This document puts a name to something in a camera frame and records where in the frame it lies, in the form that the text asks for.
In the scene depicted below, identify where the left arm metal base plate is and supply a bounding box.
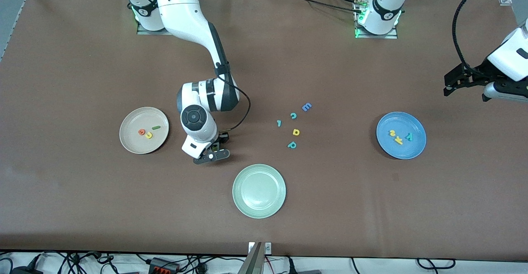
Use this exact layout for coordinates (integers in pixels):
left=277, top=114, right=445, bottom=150
left=355, top=16, right=398, bottom=39

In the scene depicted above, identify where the thin black table cable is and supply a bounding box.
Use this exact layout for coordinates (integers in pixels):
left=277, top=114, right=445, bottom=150
left=271, top=0, right=363, bottom=14

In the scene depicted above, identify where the black red power strip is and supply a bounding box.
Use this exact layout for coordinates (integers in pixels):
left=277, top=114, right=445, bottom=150
left=148, top=257, right=180, bottom=274

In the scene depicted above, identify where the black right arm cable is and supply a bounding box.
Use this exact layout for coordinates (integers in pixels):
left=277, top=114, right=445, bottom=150
left=217, top=66, right=251, bottom=133

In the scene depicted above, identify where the pale green plate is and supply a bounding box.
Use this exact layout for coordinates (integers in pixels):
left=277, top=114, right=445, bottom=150
left=232, top=164, right=287, bottom=219

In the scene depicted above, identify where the beige brown plate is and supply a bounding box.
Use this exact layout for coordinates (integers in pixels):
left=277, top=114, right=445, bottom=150
left=119, top=107, right=170, bottom=155

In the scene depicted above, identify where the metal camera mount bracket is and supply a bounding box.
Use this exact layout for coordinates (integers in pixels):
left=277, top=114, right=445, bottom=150
left=237, top=242, right=273, bottom=274

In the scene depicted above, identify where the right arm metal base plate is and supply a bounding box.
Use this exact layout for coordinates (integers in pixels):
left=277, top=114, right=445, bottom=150
left=137, top=20, right=174, bottom=35

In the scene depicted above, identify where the blue plate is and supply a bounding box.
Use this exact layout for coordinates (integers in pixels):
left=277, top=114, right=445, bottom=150
left=376, top=112, right=427, bottom=160

